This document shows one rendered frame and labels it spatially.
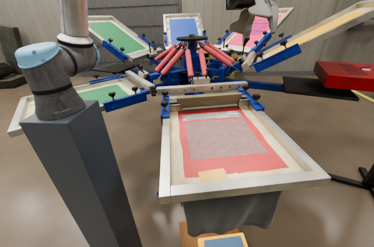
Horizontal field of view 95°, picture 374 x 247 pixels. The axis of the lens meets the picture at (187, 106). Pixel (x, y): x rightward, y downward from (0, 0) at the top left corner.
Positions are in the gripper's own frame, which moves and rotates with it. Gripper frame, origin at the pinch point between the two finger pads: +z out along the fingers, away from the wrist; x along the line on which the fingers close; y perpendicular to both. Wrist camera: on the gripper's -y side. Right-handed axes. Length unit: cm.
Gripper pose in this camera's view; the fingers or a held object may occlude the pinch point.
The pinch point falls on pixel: (259, 41)
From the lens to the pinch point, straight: 49.4
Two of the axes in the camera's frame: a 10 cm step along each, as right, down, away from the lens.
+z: 0.7, 9.8, 1.8
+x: 0.9, 1.8, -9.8
